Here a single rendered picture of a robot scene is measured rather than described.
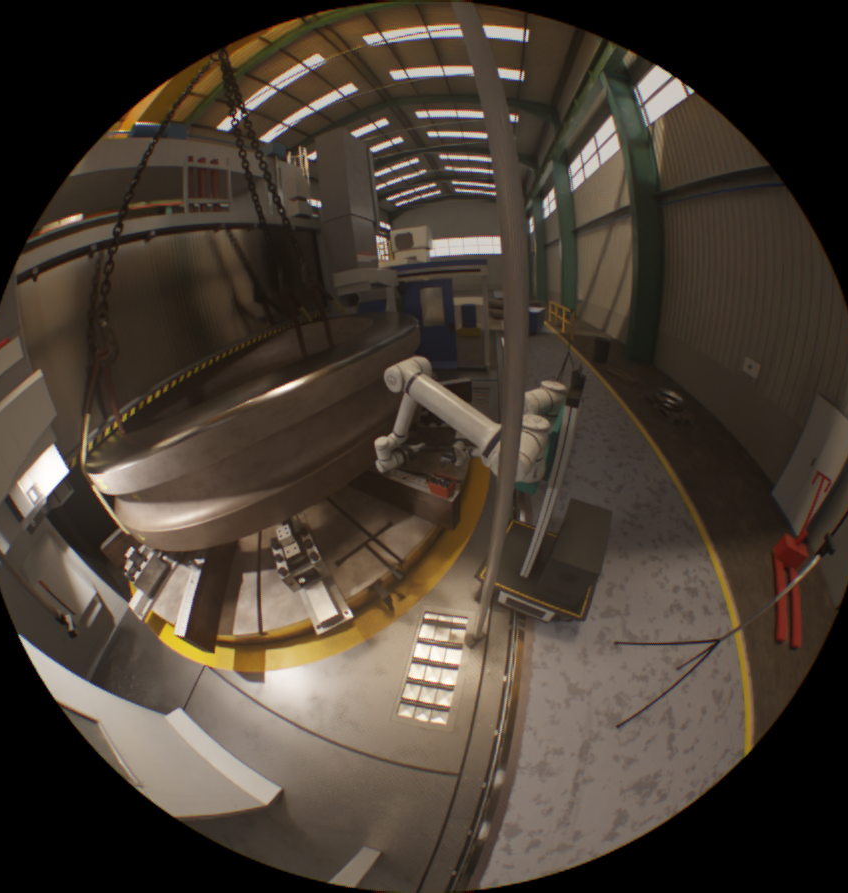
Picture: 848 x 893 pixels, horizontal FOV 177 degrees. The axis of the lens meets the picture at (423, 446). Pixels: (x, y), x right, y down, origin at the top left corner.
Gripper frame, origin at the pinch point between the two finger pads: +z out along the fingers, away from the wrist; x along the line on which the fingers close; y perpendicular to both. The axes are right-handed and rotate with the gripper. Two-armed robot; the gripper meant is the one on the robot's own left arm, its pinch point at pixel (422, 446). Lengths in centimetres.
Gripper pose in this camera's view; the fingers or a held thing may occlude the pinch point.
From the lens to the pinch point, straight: 184.1
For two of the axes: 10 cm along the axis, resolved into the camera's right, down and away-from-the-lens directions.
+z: 8.1, -4.0, 4.3
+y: -1.0, -8.2, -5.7
